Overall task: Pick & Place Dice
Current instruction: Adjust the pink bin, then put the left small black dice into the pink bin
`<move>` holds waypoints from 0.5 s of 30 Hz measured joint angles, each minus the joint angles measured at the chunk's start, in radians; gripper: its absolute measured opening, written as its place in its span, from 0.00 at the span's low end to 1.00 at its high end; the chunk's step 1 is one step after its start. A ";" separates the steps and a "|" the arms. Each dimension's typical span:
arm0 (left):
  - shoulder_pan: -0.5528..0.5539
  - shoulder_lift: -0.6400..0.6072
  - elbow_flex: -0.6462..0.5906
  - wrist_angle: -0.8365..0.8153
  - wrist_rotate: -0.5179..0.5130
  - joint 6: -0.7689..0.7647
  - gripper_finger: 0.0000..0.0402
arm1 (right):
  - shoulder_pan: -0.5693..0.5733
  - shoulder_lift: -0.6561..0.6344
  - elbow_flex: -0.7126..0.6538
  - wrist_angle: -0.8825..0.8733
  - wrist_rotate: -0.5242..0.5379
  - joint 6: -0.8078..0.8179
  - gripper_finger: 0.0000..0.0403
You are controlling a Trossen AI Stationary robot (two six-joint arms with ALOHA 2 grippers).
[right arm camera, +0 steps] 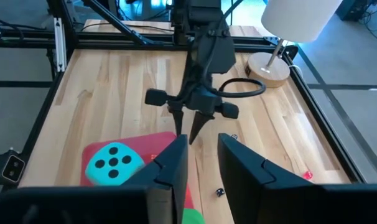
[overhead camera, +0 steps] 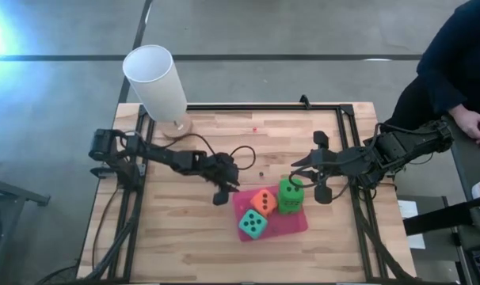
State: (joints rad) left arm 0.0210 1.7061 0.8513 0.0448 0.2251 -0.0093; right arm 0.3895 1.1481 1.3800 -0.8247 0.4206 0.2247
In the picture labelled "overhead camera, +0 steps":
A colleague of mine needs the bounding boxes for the large orange foam die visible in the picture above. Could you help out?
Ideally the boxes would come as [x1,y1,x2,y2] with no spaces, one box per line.
[250,188,279,219]

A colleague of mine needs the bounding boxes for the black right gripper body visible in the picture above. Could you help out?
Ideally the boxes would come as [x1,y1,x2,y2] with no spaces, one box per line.
[325,146,378,178]

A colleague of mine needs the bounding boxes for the white paper sheet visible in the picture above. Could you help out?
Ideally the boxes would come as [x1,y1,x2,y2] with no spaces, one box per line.
[397,199,427,250]

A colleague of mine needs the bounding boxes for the white shade table lamp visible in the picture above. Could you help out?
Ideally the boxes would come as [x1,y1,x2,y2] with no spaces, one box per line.
[122,44,194,140]

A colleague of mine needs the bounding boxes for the black metal stand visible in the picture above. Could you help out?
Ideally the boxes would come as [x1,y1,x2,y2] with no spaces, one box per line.
[0,173,51,285]

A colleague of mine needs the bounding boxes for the person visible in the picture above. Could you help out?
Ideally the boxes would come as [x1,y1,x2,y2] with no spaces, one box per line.
[380,0,480,151]

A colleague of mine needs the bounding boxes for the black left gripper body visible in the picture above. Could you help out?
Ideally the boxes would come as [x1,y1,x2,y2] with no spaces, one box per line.
[202,152,242,188]

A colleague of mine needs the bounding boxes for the pink translucent plastic bin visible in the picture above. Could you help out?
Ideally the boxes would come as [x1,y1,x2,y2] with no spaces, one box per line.
[231,184,310,243]

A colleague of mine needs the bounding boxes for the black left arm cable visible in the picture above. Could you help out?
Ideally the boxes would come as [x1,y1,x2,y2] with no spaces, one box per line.
[176,132,257,172]

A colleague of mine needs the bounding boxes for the black flat beam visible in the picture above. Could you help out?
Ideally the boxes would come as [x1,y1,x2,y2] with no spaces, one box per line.
[402,196,480,237]

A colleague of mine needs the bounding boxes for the large cyan foam die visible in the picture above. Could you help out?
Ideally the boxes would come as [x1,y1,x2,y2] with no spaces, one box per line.
[238,208,269,241]

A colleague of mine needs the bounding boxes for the dark grey desk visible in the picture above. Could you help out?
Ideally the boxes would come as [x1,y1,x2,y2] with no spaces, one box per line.
[441,111,480,285]

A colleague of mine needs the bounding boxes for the large green foam die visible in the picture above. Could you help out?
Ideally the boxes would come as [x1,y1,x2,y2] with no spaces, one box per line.
[277,177,306,207]
[278,199,305,216]

